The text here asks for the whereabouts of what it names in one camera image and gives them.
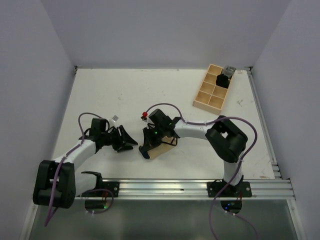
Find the wooden compartment organizer box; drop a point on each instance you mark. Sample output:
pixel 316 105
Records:
pixel 211 97

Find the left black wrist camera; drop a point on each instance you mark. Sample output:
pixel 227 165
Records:
pixel 101 129

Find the rolled black garment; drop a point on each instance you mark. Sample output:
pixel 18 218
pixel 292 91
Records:
pixel 222 81

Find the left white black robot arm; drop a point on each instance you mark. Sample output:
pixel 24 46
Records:
pixel 56 183

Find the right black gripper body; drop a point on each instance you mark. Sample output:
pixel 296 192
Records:
pixel 153 138

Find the aluminium rail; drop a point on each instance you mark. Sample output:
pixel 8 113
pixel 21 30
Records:
pixel 271 153
pixel 195 189

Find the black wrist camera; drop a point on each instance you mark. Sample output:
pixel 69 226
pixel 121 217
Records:
pixel 157 116
pixel 101 129

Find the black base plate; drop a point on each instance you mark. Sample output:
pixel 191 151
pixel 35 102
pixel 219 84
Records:
pixel 107 189
pixel 242 189

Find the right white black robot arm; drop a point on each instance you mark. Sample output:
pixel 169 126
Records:
pixel 227 140

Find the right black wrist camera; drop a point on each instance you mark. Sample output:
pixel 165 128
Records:
pixel 157 116

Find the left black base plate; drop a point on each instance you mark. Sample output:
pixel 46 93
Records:
pixel 107 189

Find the aluminium front rail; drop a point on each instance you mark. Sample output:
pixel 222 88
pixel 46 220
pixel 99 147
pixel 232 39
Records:
pixel 195 189

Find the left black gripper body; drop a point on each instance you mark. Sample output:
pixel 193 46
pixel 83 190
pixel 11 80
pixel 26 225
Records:
pixel 113 138

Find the beige underwear with navy trim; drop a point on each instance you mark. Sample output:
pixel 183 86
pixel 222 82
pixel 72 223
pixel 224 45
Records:
pixel 151 152

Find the aluminium right side rail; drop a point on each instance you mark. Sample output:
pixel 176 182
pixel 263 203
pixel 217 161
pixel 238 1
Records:
pixel 271 153

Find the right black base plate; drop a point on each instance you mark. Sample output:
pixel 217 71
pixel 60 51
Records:
pixel 242 189

